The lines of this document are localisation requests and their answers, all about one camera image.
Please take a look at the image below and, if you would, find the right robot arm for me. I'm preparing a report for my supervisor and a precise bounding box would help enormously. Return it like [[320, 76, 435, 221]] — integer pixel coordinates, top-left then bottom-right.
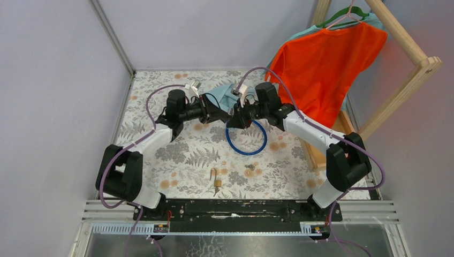
[[226, 82, 372, 221]]

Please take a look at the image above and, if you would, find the brass padlock with key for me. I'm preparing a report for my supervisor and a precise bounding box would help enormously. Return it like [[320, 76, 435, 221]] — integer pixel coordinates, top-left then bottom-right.
[[210, 168, 222, 196]]

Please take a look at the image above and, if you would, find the blue cable lock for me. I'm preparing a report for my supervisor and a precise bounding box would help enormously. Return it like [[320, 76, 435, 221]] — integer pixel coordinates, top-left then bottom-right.
[[225, 120, 268, 156]]

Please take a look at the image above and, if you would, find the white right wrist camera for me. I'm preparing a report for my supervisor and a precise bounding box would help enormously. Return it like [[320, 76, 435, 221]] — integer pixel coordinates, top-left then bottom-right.
[[231, 85, 248, 107]]

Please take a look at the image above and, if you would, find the pink clothes hanger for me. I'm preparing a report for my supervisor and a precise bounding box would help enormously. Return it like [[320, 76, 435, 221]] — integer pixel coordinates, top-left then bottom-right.
[[322, 1, 368, 29]]

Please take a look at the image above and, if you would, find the orange t-shirt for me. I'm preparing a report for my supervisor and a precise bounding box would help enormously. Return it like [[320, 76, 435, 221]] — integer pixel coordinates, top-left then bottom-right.
[[265, 22, 388, 127]]

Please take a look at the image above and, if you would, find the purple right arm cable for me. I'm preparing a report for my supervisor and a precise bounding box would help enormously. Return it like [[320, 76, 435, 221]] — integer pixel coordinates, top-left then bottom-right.
[[236, 67, 387, 257]]

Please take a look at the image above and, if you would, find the teal t-shirt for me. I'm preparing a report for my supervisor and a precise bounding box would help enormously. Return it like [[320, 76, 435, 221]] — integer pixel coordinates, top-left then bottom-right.
[[261, 12, 385, 75]]

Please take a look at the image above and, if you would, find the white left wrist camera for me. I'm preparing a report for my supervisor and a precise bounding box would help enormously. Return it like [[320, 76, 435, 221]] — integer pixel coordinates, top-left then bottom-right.
[[184, 80, 201, 98]]

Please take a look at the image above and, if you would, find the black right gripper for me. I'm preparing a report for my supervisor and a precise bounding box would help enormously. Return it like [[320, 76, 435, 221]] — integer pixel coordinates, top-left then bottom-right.
[[228, 99, 269, 131]]

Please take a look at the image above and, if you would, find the wooden clothes rack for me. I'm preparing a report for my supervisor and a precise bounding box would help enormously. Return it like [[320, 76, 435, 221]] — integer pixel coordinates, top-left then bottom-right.
[[301, 0, 443, 172]]

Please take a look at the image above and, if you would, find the light blue towel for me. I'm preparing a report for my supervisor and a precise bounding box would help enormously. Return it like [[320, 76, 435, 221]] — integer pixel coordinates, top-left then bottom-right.
[[205, 84, 237, 112]]

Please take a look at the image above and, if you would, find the green clothes hanger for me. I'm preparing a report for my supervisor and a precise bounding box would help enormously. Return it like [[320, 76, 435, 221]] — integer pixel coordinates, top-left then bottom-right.
[[316, 6, 369, 29]]

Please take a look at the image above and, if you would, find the aluminium slotted rail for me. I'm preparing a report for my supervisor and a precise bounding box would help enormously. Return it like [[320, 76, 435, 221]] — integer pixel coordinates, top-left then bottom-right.
[[92, 221, 330, 237]]

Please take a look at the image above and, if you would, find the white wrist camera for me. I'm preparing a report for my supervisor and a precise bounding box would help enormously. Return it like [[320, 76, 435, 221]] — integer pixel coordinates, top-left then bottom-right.
[[184, 80, 201, 98], [231, 85, 248, 107]]

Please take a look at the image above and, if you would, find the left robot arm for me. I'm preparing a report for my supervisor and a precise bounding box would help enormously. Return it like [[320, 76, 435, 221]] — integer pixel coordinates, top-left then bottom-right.
[[95, 89, 230, 220]]

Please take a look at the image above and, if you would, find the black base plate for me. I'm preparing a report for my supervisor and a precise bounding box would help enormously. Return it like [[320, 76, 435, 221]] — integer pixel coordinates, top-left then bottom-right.
[[133, 199, 343, 225]]

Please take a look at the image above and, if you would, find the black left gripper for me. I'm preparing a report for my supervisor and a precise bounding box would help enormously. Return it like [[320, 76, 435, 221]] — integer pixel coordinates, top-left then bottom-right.
[[177, 93, 226, 123]]

